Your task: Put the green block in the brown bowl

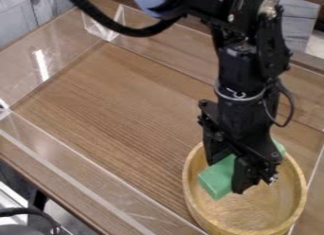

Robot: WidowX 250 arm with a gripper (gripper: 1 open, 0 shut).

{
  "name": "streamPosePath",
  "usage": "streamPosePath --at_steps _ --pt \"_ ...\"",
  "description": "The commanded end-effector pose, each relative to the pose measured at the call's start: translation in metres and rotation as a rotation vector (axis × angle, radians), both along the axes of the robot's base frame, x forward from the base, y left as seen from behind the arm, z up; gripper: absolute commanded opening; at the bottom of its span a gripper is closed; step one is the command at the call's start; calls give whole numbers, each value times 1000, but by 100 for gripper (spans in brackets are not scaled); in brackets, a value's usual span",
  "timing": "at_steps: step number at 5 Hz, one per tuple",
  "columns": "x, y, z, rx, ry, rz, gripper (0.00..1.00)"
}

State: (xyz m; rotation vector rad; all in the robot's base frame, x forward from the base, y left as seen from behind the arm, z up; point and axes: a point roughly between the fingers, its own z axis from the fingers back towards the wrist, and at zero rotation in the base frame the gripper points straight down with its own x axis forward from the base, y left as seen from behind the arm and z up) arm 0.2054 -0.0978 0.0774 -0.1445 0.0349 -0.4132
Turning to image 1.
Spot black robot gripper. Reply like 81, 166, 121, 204
198, 87, 282, 194

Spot green rectangular block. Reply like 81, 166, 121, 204
195, 138, 286, 201

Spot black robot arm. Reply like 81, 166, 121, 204
69, 0, 291, 195

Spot brown wooden bowl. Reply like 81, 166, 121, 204
182, 144, 307, 235

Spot clear acrylic tray wall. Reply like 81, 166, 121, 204
0, 106, 206, 235

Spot black metal table frame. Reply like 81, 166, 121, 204
23, 190, 86, 235

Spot clear acrylic corner bracket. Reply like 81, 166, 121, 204
82, 5, 125, 43

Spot black cable lower left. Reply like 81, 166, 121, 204
0, 207, 61, 235

